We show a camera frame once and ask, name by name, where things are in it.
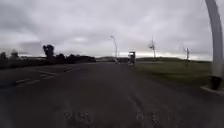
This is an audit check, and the curved street lamp pole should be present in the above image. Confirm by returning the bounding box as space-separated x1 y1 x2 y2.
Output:
110 35 119 63

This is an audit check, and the dark vehicle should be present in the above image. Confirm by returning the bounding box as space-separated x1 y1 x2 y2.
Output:
127 50 137 66

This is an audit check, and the dark grey asphalt road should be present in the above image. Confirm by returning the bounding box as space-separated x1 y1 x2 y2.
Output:
0 61 224 128

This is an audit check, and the bare thin tree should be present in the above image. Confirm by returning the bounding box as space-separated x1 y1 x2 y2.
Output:
147 35 157 59

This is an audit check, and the green grass field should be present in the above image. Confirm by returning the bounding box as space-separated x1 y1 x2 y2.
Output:
134 59 213 87

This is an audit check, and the dark tall tree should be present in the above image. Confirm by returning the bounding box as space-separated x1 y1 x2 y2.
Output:
42 44 56 62

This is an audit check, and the row of dark bushes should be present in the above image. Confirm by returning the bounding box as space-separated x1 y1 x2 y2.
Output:
0 48 97 70

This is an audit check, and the small bare tree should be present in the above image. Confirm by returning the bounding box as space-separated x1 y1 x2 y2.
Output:
183 46 191 61

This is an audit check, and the pale concrete kerb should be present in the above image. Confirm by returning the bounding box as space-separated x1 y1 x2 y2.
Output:
200 85 224 96

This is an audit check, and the thick pale lamp pole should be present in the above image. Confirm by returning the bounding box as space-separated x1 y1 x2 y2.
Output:
204 0 224 91

